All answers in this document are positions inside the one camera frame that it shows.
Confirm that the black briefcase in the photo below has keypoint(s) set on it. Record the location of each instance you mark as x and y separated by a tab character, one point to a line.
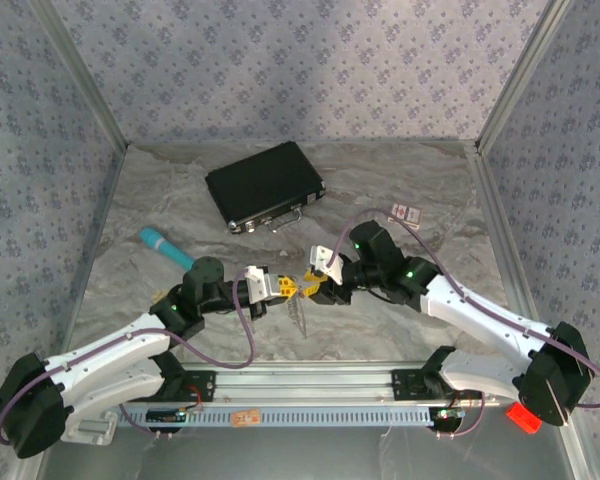
265	180

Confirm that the red plastic block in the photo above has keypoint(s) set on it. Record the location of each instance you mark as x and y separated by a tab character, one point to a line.
525	422

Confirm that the playing card box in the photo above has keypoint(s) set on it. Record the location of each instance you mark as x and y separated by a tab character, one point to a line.
407	215

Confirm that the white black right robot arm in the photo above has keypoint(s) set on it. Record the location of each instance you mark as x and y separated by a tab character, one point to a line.
480	372

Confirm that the aluminium frame rail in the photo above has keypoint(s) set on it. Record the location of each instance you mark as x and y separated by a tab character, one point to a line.
99	225
492	200

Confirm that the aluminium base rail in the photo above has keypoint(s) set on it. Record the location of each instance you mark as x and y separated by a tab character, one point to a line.
305	382

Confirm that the aluminium clamp bracket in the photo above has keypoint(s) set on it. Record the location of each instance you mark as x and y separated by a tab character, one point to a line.
97	430

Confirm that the orange label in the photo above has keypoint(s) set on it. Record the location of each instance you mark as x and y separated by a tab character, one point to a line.
246	419

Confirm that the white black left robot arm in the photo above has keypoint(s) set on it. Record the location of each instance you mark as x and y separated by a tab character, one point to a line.
125	385

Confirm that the teal cylinder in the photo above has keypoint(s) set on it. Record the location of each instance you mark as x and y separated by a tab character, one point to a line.
165	246

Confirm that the aluminium frame post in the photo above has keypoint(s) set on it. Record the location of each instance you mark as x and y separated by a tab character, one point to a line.
84	75
520	75

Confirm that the small circuit board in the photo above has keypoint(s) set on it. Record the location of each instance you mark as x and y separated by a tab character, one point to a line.
447	415
165	416

